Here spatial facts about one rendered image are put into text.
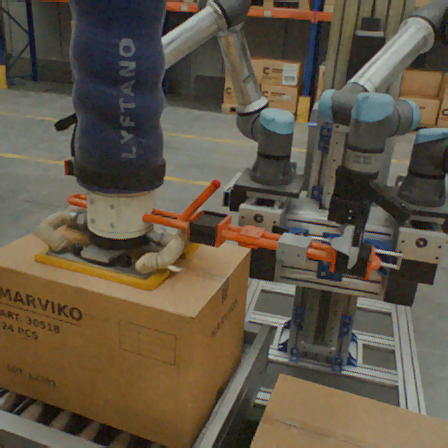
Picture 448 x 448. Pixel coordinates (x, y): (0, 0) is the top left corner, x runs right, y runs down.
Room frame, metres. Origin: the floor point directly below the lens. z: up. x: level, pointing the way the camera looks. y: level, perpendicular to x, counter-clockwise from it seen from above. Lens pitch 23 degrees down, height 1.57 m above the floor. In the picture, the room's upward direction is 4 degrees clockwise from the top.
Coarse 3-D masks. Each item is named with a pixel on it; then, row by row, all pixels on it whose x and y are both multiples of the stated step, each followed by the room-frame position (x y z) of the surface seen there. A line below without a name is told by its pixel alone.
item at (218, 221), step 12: (192, 216) 1.15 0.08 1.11; (204, 216) 1.18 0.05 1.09; (216, 216) 1.19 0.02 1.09; (228, 216) 1.16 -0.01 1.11; (192, 228) 1.12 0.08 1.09; (204, 228) 1.11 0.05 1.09; (216, 228) 1.11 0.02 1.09; (192, 240) 1.11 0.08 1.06; (204, 240) 1.10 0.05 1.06; (216, 240) 1.10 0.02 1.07
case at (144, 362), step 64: (0, 256) 1.17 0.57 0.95; (192, 256) 1.25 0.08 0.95; (0, 320) 1.13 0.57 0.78; (64, 320) 1.06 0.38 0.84; (128, 320) 1.00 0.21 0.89; (192, 320) 0.95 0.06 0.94; (0, 384) 1.14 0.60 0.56; (64, 384) 1.07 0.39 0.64; (128, 384) 1.00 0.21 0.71; (192, 384) 0.95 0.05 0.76
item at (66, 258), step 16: (48, 256) 1.15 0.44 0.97; (64, 256) 1.15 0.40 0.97; (80, 256) 1.15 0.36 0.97; (128, 256) 1.12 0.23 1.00; (80, 272) 1.11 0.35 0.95; (96, 272) 1.09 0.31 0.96; (112, 272) 1.09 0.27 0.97; (128, 272) 1.09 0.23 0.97; (160, 272) 1.11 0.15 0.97; (144, 288) 1.05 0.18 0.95
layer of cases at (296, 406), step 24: (288, 384) 1.24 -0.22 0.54; (312, 384) 1.25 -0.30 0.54; (288, 408) 1.14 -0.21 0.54; (312, 408) 1.14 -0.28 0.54; (336, 408) 1.15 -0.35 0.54; (360, 408) 1.16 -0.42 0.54; (384, 408) 1.17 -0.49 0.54; (264, 432) 1.04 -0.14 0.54; (288, 432) 1.05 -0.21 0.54; (312, 432) 1.05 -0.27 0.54; (336, 432) 1.06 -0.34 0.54; (360, 432) 1.07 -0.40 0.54; (384, 432) 1.07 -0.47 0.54; (408, 432) 1.08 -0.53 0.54; (432, 432) 1.09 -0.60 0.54
